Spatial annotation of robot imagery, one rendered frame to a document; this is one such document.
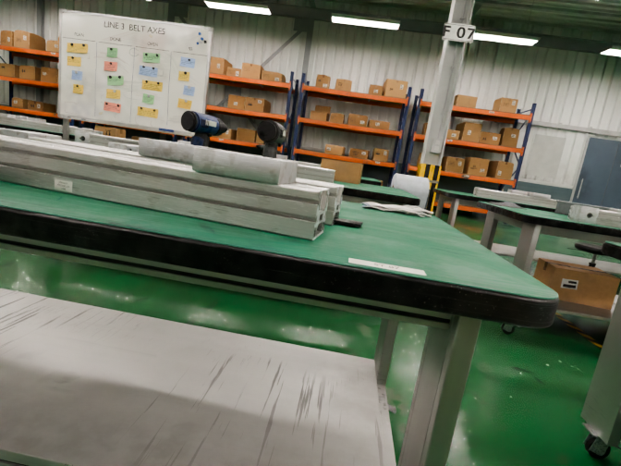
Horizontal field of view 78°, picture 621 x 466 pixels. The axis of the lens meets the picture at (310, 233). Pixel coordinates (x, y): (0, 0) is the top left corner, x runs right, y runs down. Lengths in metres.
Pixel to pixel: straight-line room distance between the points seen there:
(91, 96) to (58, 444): 3.75
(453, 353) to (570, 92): 12.25
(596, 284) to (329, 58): 9.69
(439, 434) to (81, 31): 4.45
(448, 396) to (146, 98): 3.88
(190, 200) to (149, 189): 0.09
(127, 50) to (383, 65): 8.34
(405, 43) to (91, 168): 11.25
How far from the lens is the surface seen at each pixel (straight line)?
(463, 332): 0.65
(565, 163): 12.67
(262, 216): 0.66
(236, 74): 11.20
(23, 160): 0.95
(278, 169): 0.64
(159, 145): 0.97
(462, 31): 6.85
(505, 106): 11.20
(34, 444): 1.13
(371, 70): 11.59
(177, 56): 4.13
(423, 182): 4.49
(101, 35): 4.53
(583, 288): 3.19
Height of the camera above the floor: 0.91
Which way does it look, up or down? 11 degrees down
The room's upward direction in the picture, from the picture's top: 8 degrees clockwise
